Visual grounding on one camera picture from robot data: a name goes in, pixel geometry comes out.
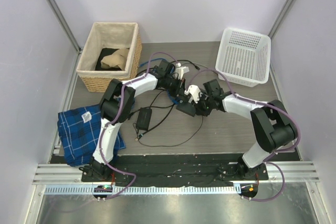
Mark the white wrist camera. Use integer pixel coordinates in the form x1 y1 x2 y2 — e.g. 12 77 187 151
173 63 189 80
184 85 201 104

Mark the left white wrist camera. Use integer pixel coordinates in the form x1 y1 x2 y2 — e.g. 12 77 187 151
173 63 189 80

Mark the black ethernet cable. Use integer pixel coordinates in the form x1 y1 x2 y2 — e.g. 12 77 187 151
136 59 202 78

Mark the black cloth in basket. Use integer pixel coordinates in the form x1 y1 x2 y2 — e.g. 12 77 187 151
95 48 129 71

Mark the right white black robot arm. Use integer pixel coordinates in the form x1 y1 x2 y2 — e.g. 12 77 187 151
192 80 299 179

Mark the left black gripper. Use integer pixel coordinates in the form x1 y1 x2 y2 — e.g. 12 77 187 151
163 77 188 103

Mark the white plastic perforated basket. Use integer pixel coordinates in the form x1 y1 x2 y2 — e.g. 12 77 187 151
215 28 271 88

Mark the beige cloth in basket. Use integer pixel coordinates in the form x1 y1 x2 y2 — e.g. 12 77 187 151
100 48 129 71

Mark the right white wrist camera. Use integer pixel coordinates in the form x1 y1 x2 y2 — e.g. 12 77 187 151
184 85 201 104

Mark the black power adapter brick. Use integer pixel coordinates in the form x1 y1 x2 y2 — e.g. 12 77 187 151
135 108 152 131

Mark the blue plaid cloth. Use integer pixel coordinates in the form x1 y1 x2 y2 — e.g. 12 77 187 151
57 105 127 167

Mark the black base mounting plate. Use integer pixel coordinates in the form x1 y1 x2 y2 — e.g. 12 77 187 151
49 153 301 185

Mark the black teal-tipped cable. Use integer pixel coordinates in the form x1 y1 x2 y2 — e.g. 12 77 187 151
132 90 204 147

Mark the black network switch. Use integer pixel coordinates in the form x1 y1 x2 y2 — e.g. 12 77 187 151
176 101 196 117

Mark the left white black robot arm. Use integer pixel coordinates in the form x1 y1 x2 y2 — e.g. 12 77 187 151
82 61 189 182

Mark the wicker basket with liner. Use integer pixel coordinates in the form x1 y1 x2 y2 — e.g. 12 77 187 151
77 22 142 92

